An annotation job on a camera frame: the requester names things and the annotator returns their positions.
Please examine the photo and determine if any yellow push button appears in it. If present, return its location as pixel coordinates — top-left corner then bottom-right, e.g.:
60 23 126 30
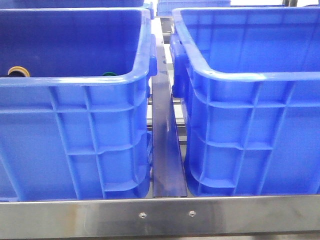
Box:
7 66 30 77

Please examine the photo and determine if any green push button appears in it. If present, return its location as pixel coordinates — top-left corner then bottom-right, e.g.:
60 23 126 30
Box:
102 71 117 76

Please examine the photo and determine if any blue plastic crate left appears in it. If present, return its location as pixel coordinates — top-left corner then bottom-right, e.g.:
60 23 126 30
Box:
0 8 157 202

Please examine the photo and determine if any blue plastic crate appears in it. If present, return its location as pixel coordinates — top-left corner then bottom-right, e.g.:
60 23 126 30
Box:
0 8 157 202
170 6 320 196

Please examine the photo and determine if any blue plastic crate right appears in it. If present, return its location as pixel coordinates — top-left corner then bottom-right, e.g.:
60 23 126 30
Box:
170 6 320 196

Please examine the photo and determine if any distant blue crate left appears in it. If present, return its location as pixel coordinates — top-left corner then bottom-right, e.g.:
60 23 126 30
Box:
156 0 231 17

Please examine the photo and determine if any steel shelf front bar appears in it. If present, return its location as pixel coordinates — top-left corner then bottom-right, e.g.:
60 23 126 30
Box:
0 195 320 239

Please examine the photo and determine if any blue crate back left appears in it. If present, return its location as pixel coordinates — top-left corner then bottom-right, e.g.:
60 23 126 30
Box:
0 0 153 10

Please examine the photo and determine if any blue metal divider rail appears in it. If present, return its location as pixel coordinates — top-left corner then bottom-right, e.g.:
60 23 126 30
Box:
152 38 188 198

